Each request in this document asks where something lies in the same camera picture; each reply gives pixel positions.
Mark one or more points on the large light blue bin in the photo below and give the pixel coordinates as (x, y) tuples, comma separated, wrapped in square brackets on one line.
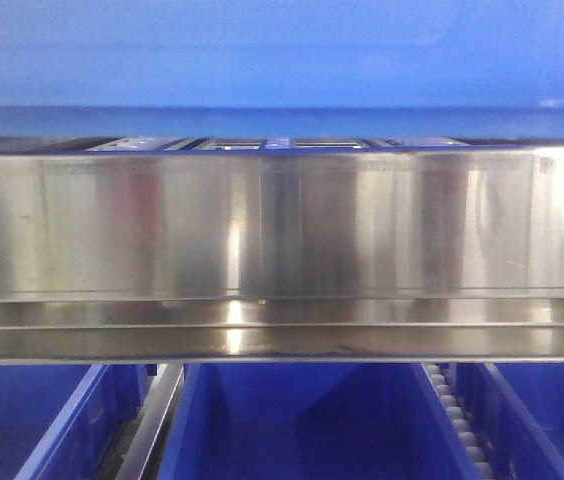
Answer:
[(282, 68)]

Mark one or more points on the lower right blue bin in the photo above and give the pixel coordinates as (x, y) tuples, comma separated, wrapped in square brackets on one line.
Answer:
[(516, 411)]

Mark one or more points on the lower left blue bin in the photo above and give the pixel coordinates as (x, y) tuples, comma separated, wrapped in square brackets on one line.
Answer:
[(57, 422)]

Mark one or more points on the stainless steel shelf rail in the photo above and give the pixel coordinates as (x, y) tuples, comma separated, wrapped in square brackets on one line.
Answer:
[(136, 248)]

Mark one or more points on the lower middle blue bin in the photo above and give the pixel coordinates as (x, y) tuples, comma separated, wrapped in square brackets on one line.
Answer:
[(312, 421)]

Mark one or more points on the right white roller track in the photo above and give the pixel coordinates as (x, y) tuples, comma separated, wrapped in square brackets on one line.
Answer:
[(459, 420)]

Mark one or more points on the left grey roller track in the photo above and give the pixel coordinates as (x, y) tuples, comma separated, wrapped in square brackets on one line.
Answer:
[(137, 449)]

